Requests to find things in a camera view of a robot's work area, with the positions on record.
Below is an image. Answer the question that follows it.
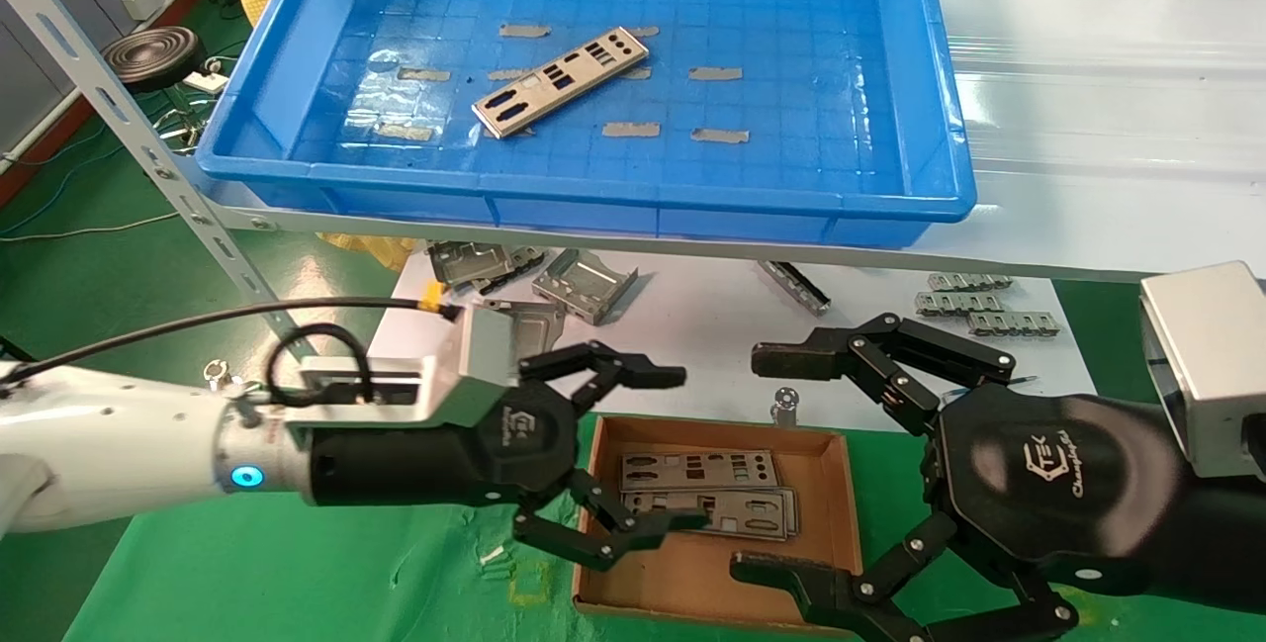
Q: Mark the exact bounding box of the folded metal bracket part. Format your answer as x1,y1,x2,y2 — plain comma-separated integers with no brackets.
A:
531,247,640,327

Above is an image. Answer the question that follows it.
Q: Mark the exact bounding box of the silver metal IO shield plate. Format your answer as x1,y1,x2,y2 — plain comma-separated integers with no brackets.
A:
471,26,651,140
619,448,780,495
621,489,800,540

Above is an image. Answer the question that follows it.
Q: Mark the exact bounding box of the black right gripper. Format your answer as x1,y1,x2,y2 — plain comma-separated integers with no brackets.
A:
730,313,1266,642

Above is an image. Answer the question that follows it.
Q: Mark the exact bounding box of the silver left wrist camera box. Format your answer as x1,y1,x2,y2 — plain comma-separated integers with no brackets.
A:
285,304,522,430

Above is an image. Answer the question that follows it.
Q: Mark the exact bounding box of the slim metal rail part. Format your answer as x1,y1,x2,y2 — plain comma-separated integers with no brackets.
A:
758,260,833,318

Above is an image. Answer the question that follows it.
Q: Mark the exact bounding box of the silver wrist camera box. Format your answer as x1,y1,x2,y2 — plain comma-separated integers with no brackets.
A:
285,304,522,430
1137,261,1266,482

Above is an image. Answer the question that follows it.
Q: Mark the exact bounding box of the black camera cable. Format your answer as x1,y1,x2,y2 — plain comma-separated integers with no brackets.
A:
0,296,466,408

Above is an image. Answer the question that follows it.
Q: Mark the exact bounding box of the white floor cable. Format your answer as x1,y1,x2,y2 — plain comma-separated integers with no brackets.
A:
0,211,184,245

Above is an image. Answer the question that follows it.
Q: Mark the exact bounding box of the white paper sheet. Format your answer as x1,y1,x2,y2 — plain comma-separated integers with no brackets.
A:
354,244,1099,425

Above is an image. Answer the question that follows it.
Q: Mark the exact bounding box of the grey sheet metal bracket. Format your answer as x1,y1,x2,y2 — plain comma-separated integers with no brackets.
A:
426,241,517,295

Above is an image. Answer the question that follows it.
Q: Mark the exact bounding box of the blue plastic tray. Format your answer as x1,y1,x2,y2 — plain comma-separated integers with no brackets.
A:
195,0,978,249

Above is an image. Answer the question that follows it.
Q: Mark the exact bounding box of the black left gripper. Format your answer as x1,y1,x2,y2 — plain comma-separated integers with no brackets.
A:
309,340,711,572

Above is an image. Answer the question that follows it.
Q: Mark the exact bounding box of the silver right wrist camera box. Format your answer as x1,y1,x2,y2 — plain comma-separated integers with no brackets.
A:
1137,261,1266,482

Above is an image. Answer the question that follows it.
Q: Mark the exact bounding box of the green table cloth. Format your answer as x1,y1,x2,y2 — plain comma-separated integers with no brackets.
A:
61,385,1266,642

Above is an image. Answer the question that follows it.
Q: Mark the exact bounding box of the perforated grey shelf upright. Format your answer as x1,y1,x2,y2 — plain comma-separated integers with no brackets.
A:
0,0,308,338

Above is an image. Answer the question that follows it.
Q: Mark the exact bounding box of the grey metal connector strip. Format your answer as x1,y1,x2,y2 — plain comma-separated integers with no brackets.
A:
927,272,1014,293
914,292,998,317
966,311,1061,338

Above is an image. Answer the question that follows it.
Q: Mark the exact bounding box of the black round stool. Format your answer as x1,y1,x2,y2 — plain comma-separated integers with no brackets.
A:
102,26,214,153

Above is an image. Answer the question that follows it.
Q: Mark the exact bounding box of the shallow cardboard box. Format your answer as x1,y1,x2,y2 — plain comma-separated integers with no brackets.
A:
572,413,869,635

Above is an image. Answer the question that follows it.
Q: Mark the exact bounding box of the flat grey metal frame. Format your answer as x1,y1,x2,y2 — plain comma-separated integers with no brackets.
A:
485,299,568,354

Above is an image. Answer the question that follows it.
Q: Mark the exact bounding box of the dark sheet metal piece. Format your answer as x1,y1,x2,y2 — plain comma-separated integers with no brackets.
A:
495,245,547,289

